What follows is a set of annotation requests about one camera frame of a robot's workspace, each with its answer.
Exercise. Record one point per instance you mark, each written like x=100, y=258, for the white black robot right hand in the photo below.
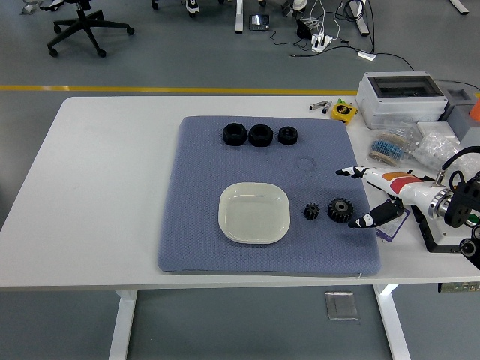
x=408, y=187

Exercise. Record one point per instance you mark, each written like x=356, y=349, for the large black gear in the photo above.
x=336, y=214

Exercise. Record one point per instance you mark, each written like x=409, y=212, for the small black gear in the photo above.
x=311, y=212

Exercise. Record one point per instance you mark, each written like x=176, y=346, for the blue-grey quilted mat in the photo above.
x=262, y=165

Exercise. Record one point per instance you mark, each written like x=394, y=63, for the white flat box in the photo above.
x=435, y=126

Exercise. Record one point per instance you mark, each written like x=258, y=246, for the small black hex nut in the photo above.
x=288, y=137

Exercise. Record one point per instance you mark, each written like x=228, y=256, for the large black hex nut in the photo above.
x=260, y=139
x=234, y=135

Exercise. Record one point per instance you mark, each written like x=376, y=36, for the bag of clear plastic parts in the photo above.
x=435, y=150

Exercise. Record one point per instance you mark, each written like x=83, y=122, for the purple-edged label card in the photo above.
x=392, y=230

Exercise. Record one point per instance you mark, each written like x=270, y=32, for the bag of blue resistors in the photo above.
x=386, y=144

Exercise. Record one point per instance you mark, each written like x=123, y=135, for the yellow tape measure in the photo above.
x=343, y=111

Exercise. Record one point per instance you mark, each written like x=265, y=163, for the green circuit board strip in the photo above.
x=457, y=287

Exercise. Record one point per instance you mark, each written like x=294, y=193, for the small black silver marker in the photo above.
x=317, y=106
x=327, y=107

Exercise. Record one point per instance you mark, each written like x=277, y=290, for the metal floor plate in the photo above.
x=341, y=305

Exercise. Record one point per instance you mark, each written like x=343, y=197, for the white table leg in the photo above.
x=392, y=322
x=122, y=326

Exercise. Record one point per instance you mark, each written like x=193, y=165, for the white power adapter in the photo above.
x=366, y=55

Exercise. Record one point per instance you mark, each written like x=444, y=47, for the white square plate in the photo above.
x=255, y=213

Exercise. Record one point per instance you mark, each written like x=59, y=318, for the white desk leg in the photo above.
x=362, y=26
x=460, y=6
x=239, y=18

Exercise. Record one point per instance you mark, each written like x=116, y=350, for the white power strip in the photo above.
x=321, y=42

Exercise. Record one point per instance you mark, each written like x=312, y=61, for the black desk phone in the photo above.
x=259, y=22

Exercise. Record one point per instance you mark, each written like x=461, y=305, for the white black shoe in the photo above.
x=193, y=6

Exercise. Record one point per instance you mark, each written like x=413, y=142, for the black office chair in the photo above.
x=84, y=22

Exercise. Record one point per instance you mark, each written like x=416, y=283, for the grey electrical enclosure box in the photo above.
x=401, y=103

